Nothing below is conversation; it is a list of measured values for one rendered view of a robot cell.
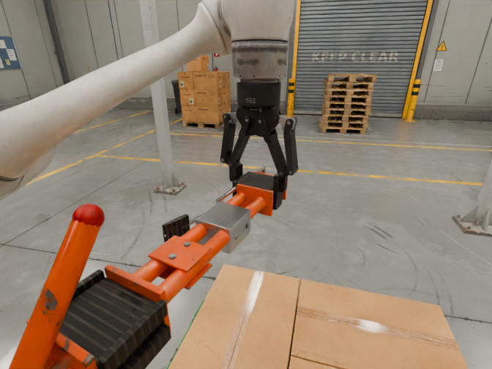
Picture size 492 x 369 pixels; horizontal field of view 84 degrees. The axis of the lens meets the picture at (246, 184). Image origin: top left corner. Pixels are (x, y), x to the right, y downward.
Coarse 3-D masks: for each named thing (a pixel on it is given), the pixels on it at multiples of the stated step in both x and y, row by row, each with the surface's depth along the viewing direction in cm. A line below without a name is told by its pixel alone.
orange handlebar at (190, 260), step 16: (256, 208) 47; (176, 240) 37; (192, 240) 38; (224, 240) 38; (160, 256) 34; (176, 256) 34; (192, 256) 34; (208, 256) 35; (144, 272) 32; (160, 272) 34; (176, 272) 32; (192, 272) 33; (176, 288) 30; (48, 368) 23
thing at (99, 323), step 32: (96, 288) 28; (128, 288) 28; (160, 288) 27; (64, 320) 25; (96, 320) 25; (128, 320) 25; (160, 320) 26; (64, 352) 21; (96, 352) 22; (128, 352) 23
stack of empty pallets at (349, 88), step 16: (336, 80) 704; (352, 80) 604; (368, 80) 634; (336, 96) 623; (352, 96) 623; (368, 96) 609; (336, 112) 672; (352, 112) 685; (368, 112) 626; (320, 128) 703; (336, 128) 652; (352, 128) 647
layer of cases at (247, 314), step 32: (224, 288) 127; (256, 288) 127; (288, 288) 127; (320, 288) 127; (352, 288) 127; (224, 320) 111; (256, 320) 111; (288, 320) 111; (320, 320) 111; (352, 320) 111; (384, 320) 111; (416, 320) 111; (192, 352) 99; (224, 352) 99; (256, 352) 99; (288, 352) 99; (320, 352) 99; (352, 352) 99; (384, 352) 99; (416, 352) 99; (448, 352) 99
